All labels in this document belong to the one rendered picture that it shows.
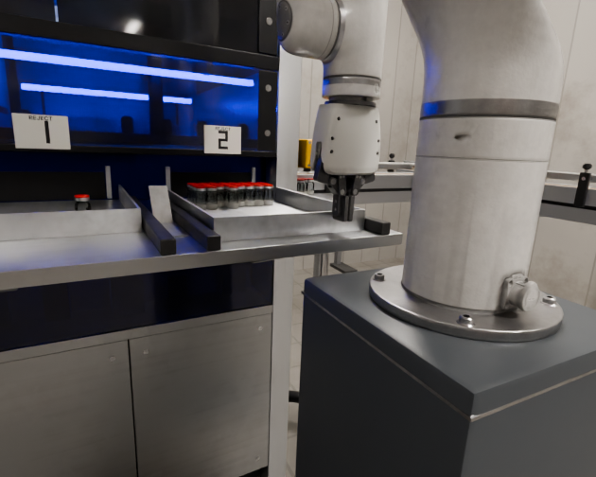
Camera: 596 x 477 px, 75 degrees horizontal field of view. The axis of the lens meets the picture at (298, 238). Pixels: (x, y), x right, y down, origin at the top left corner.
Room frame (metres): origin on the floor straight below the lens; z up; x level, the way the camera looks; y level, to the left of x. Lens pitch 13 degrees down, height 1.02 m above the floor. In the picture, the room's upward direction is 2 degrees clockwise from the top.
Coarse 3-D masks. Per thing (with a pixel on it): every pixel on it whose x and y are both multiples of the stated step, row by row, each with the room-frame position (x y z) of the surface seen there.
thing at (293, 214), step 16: (288, 192) 0.88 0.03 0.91; (192, 208) 0.62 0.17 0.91; (224, 208) 0.79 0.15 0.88; (240, 208) 0.80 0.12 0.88; (256, 208) 0.81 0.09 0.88; (272, 208) 0.82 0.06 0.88; (288, 208) 0.83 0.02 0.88; (304, 208) 0.82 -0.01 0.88; (320, 208) 0.76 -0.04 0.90; (208, 224) 0.54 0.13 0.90; (224, 224) 0.53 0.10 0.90; (240, 224) 0.54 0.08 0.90; (256, 224) 0.55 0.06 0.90; (272, 224) 0.56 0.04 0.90; (288, 224) 0.57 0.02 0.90; (304, 224) 0.59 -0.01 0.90; (320, 224) 0.60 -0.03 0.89; (336, 224) 0.62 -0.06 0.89; (352, 224) 0.63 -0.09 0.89; (224, 240) 0.53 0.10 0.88
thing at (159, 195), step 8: (152, 192) 0.65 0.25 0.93; (160, 192) 0.66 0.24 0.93; (152, 200) 0.64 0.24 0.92; (160, 200) 0.65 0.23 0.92; (168, 200) 0.65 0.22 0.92; (152, 208) 0.63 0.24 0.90; (160, 208) 0.64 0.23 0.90; (168, 208) 0.65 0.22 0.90; (160, 216) 0.63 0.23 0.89; (168, 216) 0.64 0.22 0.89; (168, 224) 0.61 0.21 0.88; (176, 232) 0.56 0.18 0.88; (184, 232) 0.56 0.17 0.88
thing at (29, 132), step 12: (12, 120) 0.71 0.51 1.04; (24, 120) 0.72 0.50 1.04; (36, 120) 0.72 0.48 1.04; (48, 120) 0.73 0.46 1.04; (60, 120) 0.74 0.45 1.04; (24, 132) 0.71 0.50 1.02; (36, 132) 0.72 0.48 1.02; (60, 132) 0.74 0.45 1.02; (24, 144) 0.71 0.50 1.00; (36, 144) 0.72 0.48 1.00; (48, 144) 0.73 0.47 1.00; (60, 144) 0.74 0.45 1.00
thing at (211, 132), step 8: (208, 128) 0.88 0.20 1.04; (216, 128) 0.89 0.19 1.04; (224, 128) 0.90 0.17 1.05; (232, 128) 0.90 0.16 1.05; (240, 128) 0.91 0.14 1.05; (208, 136) 0.88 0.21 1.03; (216, 136) 0.89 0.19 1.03; (224, 136) 0.90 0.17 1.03; (232, 136) 0.90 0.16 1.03; (240, 136) 0.91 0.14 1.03; (208, 144) 0.88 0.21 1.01; (216, 144) 0.89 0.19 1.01; (224, 144) 0.90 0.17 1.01; (232, 144) 0.90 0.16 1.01; (240, 144) 0.91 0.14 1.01; (208, 152) 0.88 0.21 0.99; (216, 152) 0.89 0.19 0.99; (224, 152) 0.90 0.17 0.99; (232, 152) 0.90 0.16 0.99; (240, 152) 0.91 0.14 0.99
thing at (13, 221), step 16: (0, 208) 0.69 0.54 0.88; (16, 208) 0.70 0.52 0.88; (32, 208) 0.70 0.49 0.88; (48, 208) 0.71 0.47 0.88; (64, 208) 0.72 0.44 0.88; (96, 208) 0.73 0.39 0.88; (112, 208) 0.74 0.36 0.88; (128, 208) 0.56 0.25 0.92; (0, 224) 0.48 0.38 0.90; (16, 224) 0.49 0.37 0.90; (32, 224) 0.50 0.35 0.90; (48, 224) 0.51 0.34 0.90; (64, 224) 0.52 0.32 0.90; (80, 224) 0.53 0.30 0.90; (96, 224) 0.54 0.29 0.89; (112, 224) 0.55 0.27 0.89; (128, 224) 0.56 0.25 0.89; (0, 240) 0.48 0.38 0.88
